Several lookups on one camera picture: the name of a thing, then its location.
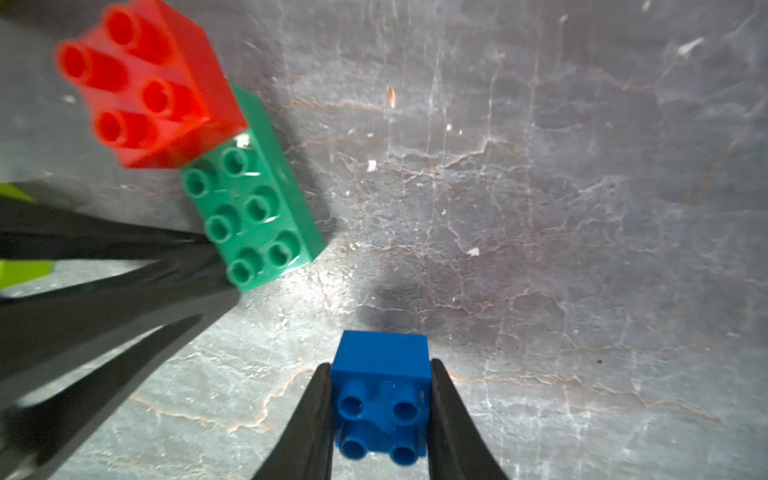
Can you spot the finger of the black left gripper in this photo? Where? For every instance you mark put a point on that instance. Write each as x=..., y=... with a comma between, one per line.
x=70, y=357
x=32, y=231

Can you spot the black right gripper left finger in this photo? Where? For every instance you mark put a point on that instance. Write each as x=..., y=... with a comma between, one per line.
x=305, y=448

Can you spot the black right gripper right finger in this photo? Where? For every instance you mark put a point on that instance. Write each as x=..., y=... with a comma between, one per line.
x=456, y=450

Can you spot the blue lego brick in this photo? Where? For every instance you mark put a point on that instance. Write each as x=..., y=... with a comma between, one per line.
x=381, y=390

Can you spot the green long lego brick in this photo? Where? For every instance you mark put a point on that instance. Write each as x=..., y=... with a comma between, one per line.
x=251, y=205

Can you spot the red lego brick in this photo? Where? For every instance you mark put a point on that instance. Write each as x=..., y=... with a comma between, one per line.
x=154, y=86

